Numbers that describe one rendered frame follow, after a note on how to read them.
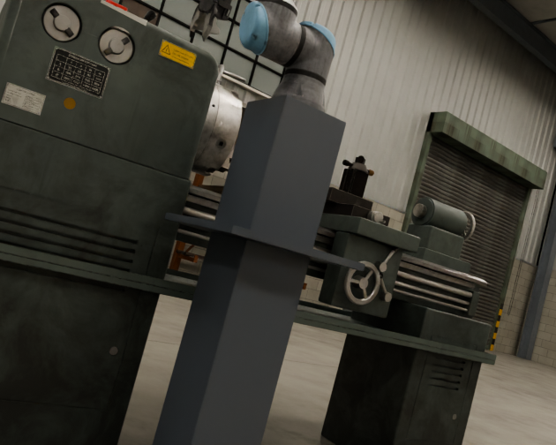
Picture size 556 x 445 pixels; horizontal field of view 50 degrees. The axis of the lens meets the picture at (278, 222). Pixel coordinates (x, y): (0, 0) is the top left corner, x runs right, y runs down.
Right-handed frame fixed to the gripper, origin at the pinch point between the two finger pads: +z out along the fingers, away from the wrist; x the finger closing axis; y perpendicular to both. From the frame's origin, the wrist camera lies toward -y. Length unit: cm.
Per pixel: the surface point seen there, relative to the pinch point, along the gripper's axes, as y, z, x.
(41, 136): -50, 43, -26
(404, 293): 95, 60, -59
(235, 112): 9.1, 18.8, -23.3
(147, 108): -24.8, 26.8, -28.3
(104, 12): -41.3, 7.2, -18.5
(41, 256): -45, 71, -39
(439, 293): 113, 56, -63
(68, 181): -41, 52, -31
